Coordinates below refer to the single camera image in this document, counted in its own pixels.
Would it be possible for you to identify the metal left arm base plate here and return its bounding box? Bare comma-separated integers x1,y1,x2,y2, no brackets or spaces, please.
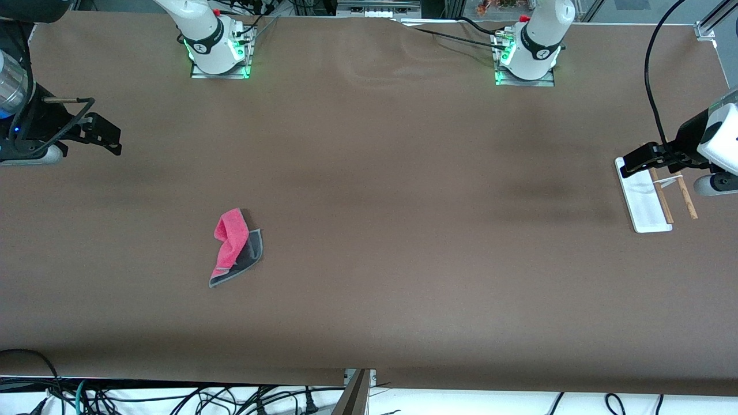
494,33,556,88

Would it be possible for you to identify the aluminium corner profile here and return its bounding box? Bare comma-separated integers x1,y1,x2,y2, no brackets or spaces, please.
694,0,738,42

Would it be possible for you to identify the grey equipment box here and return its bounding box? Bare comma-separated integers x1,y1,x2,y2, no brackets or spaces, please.
336,0,423,19

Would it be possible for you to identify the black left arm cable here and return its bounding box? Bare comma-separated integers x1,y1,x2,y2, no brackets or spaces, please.
644,0,690,153

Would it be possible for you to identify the black looped floor cable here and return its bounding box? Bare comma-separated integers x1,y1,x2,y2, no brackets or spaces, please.
0,348,64,415

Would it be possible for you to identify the pink and grey towel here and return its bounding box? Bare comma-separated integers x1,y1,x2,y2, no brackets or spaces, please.
209,207,264,289

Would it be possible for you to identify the white rack with wooden rods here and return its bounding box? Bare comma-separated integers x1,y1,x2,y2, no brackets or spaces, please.
615,141,699,234

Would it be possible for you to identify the thick black table cable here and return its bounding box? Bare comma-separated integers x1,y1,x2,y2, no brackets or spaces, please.
455,16,502,39

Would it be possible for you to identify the brown table cover sheet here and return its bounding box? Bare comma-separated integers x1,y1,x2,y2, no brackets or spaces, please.
0,10,738,398

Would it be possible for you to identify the aluminium frame post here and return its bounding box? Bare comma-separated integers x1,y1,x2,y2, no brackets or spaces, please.
330,368,378,415

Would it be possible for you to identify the thin black table cable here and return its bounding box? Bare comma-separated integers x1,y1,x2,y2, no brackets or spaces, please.
404,24,508,51

